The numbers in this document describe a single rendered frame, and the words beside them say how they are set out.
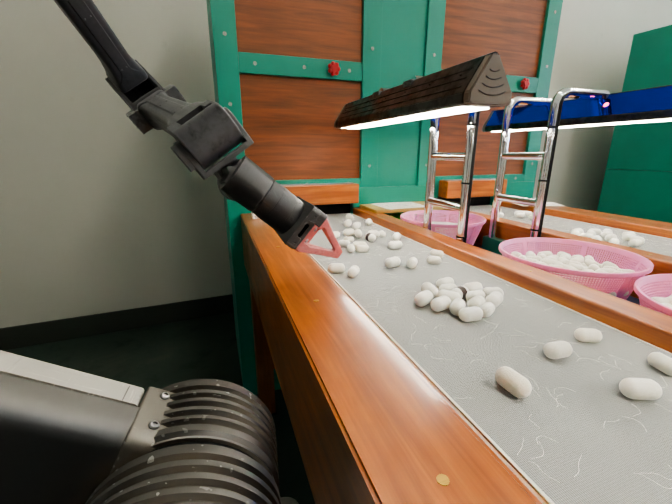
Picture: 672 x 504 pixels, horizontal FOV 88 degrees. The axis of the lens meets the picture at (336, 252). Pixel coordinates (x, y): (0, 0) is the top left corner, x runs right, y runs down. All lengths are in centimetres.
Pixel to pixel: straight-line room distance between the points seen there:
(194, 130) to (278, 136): 82
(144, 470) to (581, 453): 32
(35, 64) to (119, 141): 43
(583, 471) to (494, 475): 9
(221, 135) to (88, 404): 32
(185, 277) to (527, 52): 202
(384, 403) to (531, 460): 12
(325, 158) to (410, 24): 56
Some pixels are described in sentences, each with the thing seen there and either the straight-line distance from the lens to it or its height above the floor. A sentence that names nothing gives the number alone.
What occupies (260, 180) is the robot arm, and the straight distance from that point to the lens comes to 48.
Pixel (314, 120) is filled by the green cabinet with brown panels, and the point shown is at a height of 108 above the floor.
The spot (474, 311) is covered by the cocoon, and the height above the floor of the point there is 76.
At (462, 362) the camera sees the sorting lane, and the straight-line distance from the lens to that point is 44.
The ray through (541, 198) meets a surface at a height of 86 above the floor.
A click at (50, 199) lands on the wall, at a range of 221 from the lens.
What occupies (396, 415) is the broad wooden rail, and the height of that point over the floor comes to 76.
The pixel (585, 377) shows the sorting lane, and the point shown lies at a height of 74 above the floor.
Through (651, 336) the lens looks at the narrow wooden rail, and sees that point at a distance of 59.
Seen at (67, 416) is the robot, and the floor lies 82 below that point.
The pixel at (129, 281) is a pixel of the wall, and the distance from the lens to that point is 224.
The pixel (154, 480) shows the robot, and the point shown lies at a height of 79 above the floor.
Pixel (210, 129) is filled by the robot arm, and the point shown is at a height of 100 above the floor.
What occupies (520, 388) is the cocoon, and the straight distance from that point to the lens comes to 40.
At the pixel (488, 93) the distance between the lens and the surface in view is 62.
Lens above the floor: 97
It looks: 16 degrees down
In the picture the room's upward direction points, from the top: straight up
